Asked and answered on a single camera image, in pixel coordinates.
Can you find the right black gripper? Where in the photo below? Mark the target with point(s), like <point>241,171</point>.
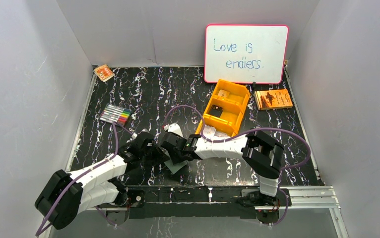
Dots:
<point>175,158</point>

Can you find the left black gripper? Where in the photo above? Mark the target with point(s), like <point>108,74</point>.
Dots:
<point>158,156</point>

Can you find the green card holder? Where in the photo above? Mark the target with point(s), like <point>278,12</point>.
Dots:
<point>174,168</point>

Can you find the white cards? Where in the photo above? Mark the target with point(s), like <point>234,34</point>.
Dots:
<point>214,134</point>

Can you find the orange divided bin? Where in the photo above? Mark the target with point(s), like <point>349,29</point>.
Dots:
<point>234,107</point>

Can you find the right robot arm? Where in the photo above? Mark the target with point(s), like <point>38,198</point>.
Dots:
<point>259,150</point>

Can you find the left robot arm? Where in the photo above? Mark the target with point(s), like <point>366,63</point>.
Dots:
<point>67,194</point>

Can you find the beige card in bin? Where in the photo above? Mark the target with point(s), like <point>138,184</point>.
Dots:
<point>223,93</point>

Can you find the small orange card box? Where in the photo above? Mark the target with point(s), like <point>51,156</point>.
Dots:
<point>104,73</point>

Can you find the marker pen set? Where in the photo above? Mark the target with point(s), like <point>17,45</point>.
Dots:
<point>115,114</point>

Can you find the small black box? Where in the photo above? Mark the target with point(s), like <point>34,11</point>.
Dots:
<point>215,111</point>

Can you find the orange book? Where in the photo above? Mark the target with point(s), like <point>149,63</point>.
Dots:
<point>273,99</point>

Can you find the pink framed whiteboard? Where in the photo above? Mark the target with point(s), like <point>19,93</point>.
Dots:
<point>245,53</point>

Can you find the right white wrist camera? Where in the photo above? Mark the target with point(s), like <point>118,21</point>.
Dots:
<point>174,128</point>

